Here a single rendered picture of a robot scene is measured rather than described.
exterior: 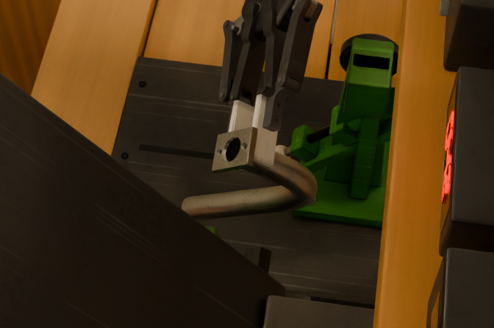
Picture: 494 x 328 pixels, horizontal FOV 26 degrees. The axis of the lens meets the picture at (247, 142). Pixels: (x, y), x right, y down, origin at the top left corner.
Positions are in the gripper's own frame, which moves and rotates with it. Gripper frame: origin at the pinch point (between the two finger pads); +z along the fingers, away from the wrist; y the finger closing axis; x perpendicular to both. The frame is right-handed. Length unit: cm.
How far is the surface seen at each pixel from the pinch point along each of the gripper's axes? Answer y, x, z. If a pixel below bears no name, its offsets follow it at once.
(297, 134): -18.9, 22.7, -10.4
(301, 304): 7.8, 2.7, 17.1
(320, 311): 9.2, 3.9, 17.5
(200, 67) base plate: -39.4, 20.2, -23.0
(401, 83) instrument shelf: 31.5, -12.7, 5.0
